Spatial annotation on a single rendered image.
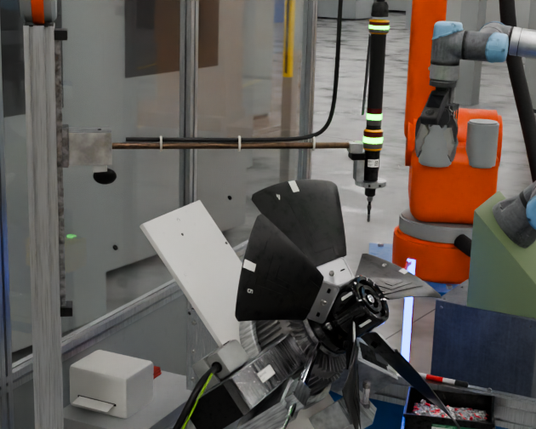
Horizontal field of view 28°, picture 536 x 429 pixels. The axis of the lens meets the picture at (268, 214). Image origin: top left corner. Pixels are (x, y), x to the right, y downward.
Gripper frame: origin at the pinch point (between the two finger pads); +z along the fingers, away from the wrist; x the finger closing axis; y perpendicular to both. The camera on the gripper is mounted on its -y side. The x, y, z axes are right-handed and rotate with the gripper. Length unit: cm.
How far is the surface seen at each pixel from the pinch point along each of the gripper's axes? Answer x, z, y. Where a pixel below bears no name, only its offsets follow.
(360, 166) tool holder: 1, -7, -53
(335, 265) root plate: 4, 16, -55
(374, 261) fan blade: 4.5, 22.9, -28.1
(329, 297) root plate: 1, 21, -66
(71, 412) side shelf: 62, 59, -77
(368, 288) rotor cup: -5, 20, -58
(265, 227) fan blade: 10, 3, -80
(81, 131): 50, -13, -89
